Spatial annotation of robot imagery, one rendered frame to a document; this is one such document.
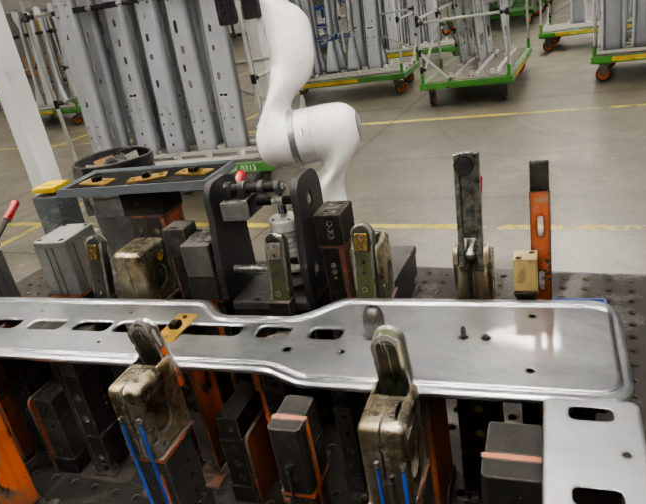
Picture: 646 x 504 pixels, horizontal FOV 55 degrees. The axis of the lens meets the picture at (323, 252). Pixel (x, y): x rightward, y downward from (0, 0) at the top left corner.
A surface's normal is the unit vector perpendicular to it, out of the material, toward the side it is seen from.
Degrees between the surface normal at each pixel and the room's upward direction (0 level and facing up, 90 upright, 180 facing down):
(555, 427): 0
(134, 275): 90
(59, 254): 90
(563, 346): 0
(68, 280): 90
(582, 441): 0
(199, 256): 90
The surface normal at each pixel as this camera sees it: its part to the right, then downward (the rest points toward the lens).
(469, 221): -0.33, 0.29
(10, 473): 0.94, -0.02
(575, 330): -0.16, -0.90
